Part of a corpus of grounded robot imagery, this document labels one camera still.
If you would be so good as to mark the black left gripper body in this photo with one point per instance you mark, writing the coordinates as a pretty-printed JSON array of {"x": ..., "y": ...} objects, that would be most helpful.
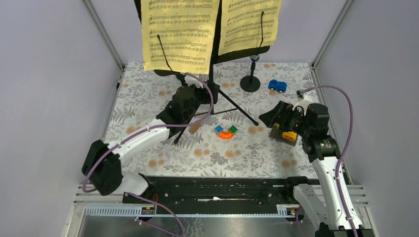
[{"x": 200, "y": 97}]

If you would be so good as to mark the black round stand base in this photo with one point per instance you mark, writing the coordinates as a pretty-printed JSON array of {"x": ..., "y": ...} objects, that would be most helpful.
[{"x": 164, "y": 73}]

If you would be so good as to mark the blue toy brick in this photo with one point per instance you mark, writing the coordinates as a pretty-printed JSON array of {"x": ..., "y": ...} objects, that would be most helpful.
[{"x": 218, "y": 129}]

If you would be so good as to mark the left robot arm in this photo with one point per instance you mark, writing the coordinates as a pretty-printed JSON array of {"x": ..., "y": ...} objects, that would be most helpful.
[{"x": 103, "y": 164}]

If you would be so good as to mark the black microphone stand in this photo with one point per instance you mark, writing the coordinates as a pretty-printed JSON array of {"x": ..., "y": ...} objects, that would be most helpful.
[{"x": 251, "y": 83}]

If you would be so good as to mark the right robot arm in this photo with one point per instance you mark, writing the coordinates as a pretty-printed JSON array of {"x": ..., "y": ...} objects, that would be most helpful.
[{"x": 335, "y": 216}]

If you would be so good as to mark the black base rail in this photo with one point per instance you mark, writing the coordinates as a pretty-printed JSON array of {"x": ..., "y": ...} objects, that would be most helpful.
[{"x": 248, "y": 196}]

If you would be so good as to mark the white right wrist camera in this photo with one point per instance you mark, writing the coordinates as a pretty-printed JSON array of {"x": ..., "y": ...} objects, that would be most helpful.
[{"x": 304, "y": 100}]

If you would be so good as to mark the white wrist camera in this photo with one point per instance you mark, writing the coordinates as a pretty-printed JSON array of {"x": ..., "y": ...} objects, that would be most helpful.
[
  {"x": 193, "y": 80},
  {"x": 304, "y": 100}
]

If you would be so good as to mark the blue toy car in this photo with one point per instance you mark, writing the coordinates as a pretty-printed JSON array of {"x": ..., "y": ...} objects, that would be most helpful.
[{"x": 278, "y": 86}]

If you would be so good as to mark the wooden block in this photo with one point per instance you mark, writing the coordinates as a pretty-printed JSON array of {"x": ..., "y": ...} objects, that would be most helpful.
[{"x": 193, "y": 129}]

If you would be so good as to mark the green toy brick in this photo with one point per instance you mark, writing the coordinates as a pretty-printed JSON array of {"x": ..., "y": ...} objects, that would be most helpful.
[{"x": 233, "y": 130}]

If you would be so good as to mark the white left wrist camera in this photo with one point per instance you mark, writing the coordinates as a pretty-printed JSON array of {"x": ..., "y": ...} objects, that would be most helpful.
[{"x": 193, "y": 80}]

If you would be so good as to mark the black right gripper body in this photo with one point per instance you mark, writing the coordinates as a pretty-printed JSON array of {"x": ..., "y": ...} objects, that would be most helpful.
[{"x": 292, "y": 120}]

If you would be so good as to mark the yellow orange toy cylinder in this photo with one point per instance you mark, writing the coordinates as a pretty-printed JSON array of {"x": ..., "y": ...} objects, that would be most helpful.
[{"x": 289, "y": 136}]

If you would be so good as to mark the yellow sheet music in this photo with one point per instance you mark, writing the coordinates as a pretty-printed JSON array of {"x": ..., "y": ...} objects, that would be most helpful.
[
  {"x": 178, "y": 34},
  {"x": 247, "y": 24}
]

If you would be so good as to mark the floral table mat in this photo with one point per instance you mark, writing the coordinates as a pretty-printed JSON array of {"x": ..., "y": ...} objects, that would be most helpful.
[{"x": 249, "y": 153}]

